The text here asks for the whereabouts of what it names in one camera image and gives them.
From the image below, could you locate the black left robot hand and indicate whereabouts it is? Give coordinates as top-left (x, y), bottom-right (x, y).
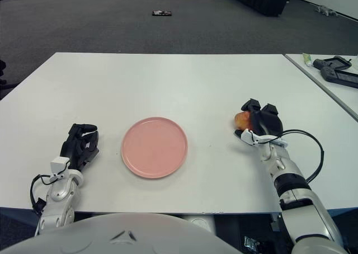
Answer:
top-left (59, 123), bottom-right (101, 171)

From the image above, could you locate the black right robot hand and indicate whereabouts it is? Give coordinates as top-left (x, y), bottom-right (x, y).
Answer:
top-left (233, 98), bottom-right (283, 143)

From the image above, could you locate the red yellow apple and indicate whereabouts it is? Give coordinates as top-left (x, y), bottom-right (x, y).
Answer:
top-left (234, 111), bottom-right (252, 130)

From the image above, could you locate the pink round plate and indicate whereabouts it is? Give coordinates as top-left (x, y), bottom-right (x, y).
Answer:
top-left (121, 116), bottom-right (189, 180)

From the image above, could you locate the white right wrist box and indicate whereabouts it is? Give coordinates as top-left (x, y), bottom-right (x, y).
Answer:
top-left (240, 128), bottom-right (262, 146)

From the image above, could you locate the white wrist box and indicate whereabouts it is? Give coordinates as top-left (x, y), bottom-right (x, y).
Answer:
top-left (50, 157), bottom-right (70, 176)
top-left (240, 128), bottom-right (262, 146)

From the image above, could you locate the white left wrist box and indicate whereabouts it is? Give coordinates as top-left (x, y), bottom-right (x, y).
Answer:
top-left (50, 157), bottom-right (70, 176)

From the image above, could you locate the black handheld controller with screen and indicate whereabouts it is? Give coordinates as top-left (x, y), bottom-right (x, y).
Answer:
top-left (321, 66), bottom-right (358, 89)

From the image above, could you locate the grey robot torso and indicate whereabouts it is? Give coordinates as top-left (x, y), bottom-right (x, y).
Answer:
top-left (0, 211), bottom-right (244, 254)

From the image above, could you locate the black office chair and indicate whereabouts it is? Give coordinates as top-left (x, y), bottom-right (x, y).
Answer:
top-left (0, 41), bottom-right (17, 97)

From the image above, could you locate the metal clamp under table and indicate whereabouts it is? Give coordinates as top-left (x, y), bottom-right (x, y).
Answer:
top-left (243, 236), bottom-right (258, 251)

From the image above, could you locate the grey robot dog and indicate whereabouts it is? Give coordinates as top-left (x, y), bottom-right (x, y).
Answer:
top-left (315, 5), bottom-right (339, 17)

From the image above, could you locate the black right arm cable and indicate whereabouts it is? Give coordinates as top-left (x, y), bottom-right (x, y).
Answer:
top-left (279, 129), bottom-right (326, 182)

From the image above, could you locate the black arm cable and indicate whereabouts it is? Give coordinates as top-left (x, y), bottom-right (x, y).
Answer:
top-left (279, 129), bottom-right (326, 182)
top-left (30, 174), bottom-right (55, 213)

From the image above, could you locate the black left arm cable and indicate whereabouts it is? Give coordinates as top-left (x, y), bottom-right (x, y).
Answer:
top-left (30, 174), bottom-right (55, 213)

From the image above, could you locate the blue table frame beam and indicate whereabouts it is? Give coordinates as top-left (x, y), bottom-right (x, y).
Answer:
top-left (328, 208), bottom-right (358, 220)
top-left (0, 206), bottom-right (39, 224)

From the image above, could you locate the black handheld controller with frame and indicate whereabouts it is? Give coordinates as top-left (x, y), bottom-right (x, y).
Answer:
top-left (313, 57), bottom-right (352, 71)

